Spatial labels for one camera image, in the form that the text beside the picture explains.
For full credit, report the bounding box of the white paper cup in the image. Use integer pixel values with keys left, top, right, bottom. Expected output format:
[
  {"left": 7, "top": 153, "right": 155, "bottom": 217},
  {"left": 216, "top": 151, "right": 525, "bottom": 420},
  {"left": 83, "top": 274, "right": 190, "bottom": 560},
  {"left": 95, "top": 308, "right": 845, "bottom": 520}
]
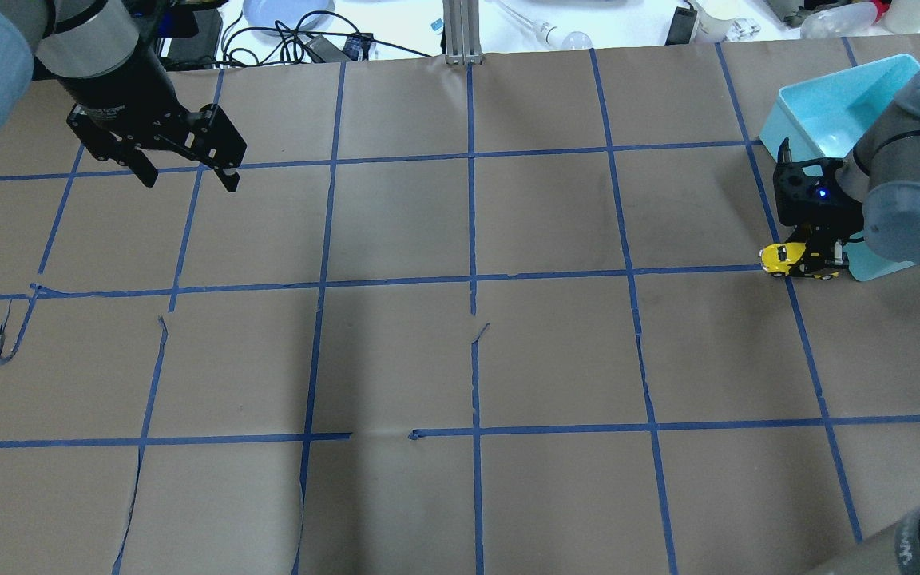
[{"left": 691, "top": 0, "right": 741, "bottom": 43}]

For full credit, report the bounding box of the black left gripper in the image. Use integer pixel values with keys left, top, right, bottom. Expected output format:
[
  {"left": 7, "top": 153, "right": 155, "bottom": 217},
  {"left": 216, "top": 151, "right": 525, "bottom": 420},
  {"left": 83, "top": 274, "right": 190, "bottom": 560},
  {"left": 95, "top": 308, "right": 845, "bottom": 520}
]
[{"left": 58, "top": 52, "right": 246, "bottom": 193}]

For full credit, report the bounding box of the light bulb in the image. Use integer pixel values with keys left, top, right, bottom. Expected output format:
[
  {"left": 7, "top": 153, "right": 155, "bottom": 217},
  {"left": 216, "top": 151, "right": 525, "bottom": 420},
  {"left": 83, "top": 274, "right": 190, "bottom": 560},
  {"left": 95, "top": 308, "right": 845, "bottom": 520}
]
[{"left": 533, "top": 21, "right": 593, "bottom": 50}]

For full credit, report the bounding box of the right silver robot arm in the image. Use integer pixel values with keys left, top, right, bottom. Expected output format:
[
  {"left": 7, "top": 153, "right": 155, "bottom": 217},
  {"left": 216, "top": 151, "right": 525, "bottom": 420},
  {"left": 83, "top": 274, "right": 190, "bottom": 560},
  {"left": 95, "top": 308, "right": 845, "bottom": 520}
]
[{"left": 759, "top": 54, "right": 920, "bottom": 280}]

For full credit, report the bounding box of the clear bottle red cap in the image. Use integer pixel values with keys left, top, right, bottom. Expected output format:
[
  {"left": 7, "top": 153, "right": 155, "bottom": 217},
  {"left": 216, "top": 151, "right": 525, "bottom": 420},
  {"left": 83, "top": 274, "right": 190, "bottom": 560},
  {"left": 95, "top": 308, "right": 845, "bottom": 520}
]
[{"left": 799, "top": 1, "right": 892, "bottom": 39}]

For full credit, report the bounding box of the turquoise plastic bin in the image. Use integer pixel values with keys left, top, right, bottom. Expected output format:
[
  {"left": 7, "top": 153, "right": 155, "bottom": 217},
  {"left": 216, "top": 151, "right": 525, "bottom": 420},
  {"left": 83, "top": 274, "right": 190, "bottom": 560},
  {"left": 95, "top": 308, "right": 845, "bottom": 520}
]
[{"left": 760, "top": 54, "right": 920, "bottom": 281}]

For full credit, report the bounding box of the white mug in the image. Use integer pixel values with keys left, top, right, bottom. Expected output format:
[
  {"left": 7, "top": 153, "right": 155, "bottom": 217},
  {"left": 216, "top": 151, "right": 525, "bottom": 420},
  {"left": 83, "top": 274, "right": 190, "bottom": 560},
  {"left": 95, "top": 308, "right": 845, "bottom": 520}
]
[{"left": 880, "top": 0, "right": 920, "bottom": 35}]

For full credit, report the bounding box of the yellow beetle toy car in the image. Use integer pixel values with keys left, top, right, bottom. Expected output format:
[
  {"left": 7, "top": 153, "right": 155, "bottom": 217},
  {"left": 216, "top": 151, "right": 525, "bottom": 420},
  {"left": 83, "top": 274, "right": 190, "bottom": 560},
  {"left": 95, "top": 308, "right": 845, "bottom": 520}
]
[{"left": 757, "top": 243, "right": 841, "bottom": 281}]

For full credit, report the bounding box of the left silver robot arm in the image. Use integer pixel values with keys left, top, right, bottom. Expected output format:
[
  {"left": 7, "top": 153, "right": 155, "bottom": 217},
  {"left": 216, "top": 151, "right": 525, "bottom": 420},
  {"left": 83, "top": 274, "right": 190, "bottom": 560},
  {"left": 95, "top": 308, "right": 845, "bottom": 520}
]
[{"left": 0, "top": 1, "right": 246, "bottom": 192}]

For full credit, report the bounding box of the blue plate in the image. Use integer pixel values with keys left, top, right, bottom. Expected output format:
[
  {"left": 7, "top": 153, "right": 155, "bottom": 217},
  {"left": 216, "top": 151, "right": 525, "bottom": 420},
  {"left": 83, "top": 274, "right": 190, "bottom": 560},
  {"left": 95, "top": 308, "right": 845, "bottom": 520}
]
[{"left": 242, "top": 0, "right": 335, "bottom": 37}]

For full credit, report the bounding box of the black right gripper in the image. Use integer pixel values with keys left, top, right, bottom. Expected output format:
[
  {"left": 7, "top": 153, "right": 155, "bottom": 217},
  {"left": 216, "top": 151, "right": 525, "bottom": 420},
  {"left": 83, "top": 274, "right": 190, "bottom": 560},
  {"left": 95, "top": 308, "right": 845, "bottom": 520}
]
[{"left": 774, "top": 138, "right": 864, "bottom": 264}]

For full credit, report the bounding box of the aluminium frame post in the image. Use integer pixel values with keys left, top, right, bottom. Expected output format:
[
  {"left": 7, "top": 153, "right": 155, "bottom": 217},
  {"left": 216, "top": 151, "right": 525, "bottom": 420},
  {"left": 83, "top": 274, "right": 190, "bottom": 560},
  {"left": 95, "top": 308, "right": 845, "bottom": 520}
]
[{"left": 441, "top": 0, "right": 483, "bottom": 65}]

